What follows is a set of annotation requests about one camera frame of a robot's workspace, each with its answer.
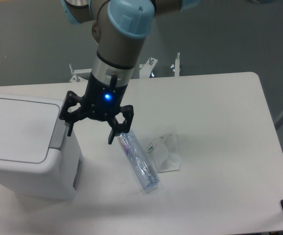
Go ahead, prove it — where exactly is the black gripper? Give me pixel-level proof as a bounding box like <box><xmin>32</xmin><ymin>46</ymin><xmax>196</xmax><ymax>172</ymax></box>
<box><xmin>59</xmin><ymin>74</ymin><xmax>134</xmax><ymax>144</ymax></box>

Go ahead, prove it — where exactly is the white plastic trash can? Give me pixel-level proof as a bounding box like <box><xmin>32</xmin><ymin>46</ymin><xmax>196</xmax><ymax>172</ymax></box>
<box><xmin>0</xmin><ymin>93</ymin><xmax>83</xmax><ymax>200</ymax></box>

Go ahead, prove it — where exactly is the white metal mounting bracket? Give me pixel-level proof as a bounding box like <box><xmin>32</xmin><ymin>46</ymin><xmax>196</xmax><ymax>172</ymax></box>
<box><xmin>69</xmin><ymin>57</ymin><xmax>158</xmax><ymax>83</ymax></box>

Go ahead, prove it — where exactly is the white bracket post with bolt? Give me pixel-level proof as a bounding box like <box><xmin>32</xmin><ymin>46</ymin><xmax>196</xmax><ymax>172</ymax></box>
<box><xmin>170</xmin><ymin>52</ymin><xmax>181</xmax><ymax>77</ymax></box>

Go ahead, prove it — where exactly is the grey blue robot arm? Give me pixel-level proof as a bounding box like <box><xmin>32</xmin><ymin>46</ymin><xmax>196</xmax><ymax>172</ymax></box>
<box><xmin>59</xmin><ymin>0</ymin><xmax>198</xmax><ymax>143</ymax></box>

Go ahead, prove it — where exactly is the clear plastic water bottle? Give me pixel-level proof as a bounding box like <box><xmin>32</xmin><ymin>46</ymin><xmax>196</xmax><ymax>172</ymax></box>
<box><xmin>118</xmin><ymin>129</ymin><xmax>160</xmax><ymax>192</ymax></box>

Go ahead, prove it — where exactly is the crumpled clear plastic bag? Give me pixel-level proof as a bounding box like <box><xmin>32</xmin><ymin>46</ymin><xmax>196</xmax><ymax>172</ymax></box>
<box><xmin>145</xmin><ymin>132</ymin><xmax>181</xmax><ymax>173</ymax></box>

